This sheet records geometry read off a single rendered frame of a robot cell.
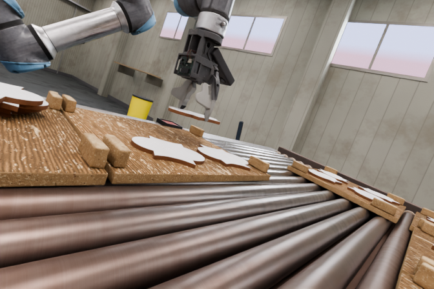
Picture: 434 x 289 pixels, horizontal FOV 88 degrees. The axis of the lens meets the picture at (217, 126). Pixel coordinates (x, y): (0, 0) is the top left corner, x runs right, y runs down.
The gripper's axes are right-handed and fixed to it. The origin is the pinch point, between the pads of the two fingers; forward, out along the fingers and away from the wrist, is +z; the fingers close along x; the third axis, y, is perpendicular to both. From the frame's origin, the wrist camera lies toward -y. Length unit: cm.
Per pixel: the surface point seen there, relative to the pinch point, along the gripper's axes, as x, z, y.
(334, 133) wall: -61, -11, -349
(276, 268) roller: 37.1, 11.1, 15.1
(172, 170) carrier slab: 18.3, 7.7, 17.2
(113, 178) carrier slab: 19.2, 8.0, 26.8
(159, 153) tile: 13.6, 6.6, 17.1
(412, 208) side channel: 48, 15, -91
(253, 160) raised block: 13.9, 7.5, -12.5
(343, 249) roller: 40.5, 11.4, -0.4
